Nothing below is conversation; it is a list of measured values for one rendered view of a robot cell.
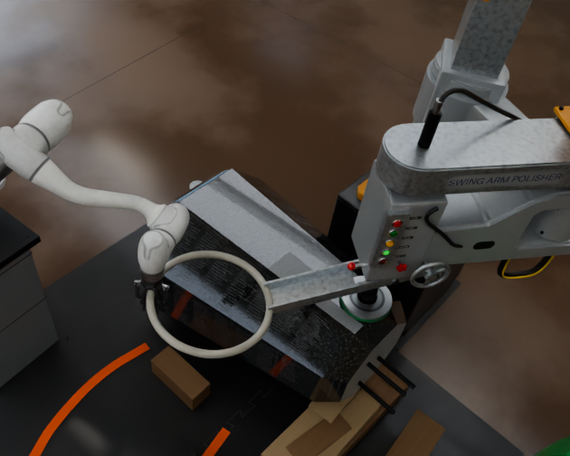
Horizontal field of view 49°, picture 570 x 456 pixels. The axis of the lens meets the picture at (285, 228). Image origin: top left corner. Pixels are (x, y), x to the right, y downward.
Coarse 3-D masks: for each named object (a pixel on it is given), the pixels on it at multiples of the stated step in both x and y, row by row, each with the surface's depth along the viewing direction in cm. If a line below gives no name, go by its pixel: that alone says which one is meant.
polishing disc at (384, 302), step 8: (360, 280) 264; (384, 288) 262; (344, 296) 257; (352, 296) 258; (384, 296) 260; (344, 304) 255; (352, 304) 255; (360, 304) 256; (376, 304) 257; (384, 304) 257; (352, 312) 253; (360, 312) 253; (368, 312) 254; (376, 312) 254; (384, 312) 254
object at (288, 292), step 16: (304, 272) 247; (320, 272) 248; (336, 272) 250; (272, 288) 250; (288, 288) 249; (304, 288) 248; (320, 288) 247; (336, 288) 246; (352, 288) 240; (368, 288) 242; (288, 304) 241; (304, 304) 243
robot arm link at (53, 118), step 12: (36, 108) 214; (48, 108) 214; (60, 108) 218; (24, 120) 210; (36, 120) 209; (48, 120) 212; (60, 120) 215; (72, 120) 224; (48, 132) 211; (60, 132) 215; (0, 168) 236; (0, 180) 247
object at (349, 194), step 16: (368, 176) 321; (352, 192) 313; (336, 208) 317; (352, 208) 309; (336, 224) 324; (352, 224) 315; (336, 240) 331; (352, 240) 323; (352, 256) 330; (400, 288) 315; (416, 288) 306; (432, 288) 322; (448, 288) 366; (416, 304) 314; (432, 304) 358; (416, 320) 347; (400, 336) 346
